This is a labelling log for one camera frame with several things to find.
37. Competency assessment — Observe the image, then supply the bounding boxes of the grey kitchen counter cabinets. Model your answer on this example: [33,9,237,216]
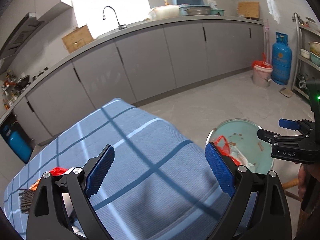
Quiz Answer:
[0,15,265,163]

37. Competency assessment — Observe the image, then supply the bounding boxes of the blue gas cylinder under counter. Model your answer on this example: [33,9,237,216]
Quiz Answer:
[2,125,32,164]

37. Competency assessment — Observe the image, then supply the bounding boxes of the green enamel trash basin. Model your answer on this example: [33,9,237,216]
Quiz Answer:
[206,119,274,174]

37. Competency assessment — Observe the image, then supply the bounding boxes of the wooden cutting board by sink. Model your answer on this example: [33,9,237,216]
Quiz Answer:
[62,25,94,54]

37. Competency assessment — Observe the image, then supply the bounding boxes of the chrome sink faucet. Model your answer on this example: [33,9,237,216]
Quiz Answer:
[102,5,128,30]

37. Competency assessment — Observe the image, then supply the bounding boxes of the blue dish rack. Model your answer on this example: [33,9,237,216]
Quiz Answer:
[172,0,211,16]

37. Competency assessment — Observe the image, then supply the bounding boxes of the metal storage shelf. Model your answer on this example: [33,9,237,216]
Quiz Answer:
[291,12,319,100]

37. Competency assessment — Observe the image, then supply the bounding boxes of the black mesh net bag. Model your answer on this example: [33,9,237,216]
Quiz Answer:
[18,189,35,214]

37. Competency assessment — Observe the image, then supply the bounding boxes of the red plastic bag in basin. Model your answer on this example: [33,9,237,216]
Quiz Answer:
[213,135,241,166]

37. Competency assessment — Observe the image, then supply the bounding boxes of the green tray on counter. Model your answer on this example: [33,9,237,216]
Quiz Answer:
[211,9,225,16]

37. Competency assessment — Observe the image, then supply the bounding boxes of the red plastic bag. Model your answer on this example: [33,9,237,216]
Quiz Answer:
[213,135,241,166]
[28,167,68,191]

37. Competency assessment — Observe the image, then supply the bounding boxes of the blue checked tablecloth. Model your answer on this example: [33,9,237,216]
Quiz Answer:
[4,98,230,239]

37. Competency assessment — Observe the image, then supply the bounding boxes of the white bucket with red bag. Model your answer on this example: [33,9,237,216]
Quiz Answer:
[252,53,273,88]

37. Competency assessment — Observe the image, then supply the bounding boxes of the person's right hand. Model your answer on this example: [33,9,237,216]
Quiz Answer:
[297,164,320,198]

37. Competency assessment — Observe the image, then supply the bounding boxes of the cardboard piece on floor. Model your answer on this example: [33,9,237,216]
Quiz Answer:
[279,87,294,99]

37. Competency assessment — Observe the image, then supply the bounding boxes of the white plastic tub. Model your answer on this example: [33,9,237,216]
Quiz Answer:
[148,5,180,21]

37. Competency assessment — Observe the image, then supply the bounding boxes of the blue gas cylinder by shelf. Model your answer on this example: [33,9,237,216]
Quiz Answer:
[271,32,292,85]

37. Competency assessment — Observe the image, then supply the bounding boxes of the range hood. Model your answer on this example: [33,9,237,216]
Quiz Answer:
[1,12,47,59]

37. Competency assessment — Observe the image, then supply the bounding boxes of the wooden cutting board right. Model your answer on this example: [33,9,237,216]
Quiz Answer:
[237,2,260,20]

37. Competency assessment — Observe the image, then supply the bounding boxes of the black wok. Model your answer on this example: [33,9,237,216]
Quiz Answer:
[14,75,30,91]

